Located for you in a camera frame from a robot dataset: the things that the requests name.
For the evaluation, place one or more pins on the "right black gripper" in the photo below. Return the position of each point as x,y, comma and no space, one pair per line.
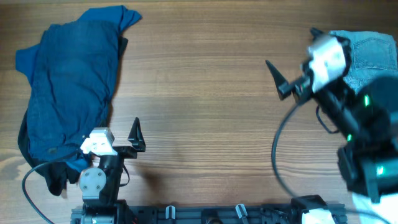
301,88

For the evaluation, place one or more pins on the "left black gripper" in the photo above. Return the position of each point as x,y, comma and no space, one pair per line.
135,138

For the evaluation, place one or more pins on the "light blue denim shorts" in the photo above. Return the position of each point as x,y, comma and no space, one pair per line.
373,55

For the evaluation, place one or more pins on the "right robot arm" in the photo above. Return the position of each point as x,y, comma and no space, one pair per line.
368,160

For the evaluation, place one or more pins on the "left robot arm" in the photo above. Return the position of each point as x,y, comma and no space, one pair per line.
100,185

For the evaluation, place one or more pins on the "blue t-shirt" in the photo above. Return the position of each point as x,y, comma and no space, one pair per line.
28,59

